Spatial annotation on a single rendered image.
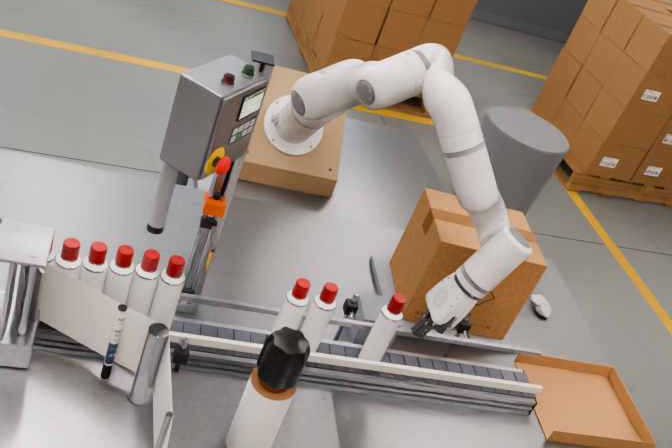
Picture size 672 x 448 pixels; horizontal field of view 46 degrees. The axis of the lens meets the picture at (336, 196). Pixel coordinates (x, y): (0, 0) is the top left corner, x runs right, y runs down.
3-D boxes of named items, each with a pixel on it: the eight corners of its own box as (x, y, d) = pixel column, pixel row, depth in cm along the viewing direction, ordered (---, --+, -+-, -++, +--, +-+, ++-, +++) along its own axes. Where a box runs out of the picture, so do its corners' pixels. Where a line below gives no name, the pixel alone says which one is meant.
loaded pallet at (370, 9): (430, 117, 537) (486, -5, 491) (316, 95, 506) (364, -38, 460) (382, 39, 630) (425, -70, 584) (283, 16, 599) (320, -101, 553)
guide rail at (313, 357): (91, 330, 165) (93, 323, 164) (92, 326, 166) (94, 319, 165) (539, 394, 196) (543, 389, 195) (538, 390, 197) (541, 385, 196)
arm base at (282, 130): (260, 150, 241) (276, 134, 224) (266, 90, 245) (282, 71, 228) (319, 160, 246) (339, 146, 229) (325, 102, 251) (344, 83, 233)
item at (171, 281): (144, 337, 170) (164, 265, 160) (145, 320, 174) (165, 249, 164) (168, 341, 172) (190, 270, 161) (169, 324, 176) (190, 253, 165)
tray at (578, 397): (546, 441, 193) (554, 430, 191) (513, 361, 214) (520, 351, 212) (648, 454, 201) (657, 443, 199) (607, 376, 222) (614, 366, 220)
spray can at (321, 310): (293, 359, 180) (321, 292, 169) (291, 342, 184) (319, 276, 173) (315, 362, 181) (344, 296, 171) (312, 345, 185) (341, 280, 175)
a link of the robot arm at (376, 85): (344, 105, 220) (294, 126, 214) (330, 64, 218) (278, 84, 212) (442, 92, 175) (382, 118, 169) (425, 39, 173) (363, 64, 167)
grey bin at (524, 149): (456, 242, 417) (507, 144, 385) (430, 191, 453) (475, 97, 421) (529, 253, 433) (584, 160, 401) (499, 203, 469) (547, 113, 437)
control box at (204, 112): (157, 158, 153) (179, 72, 144) (207, 133, 167) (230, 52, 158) (200, 184, 151) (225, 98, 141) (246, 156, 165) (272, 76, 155)
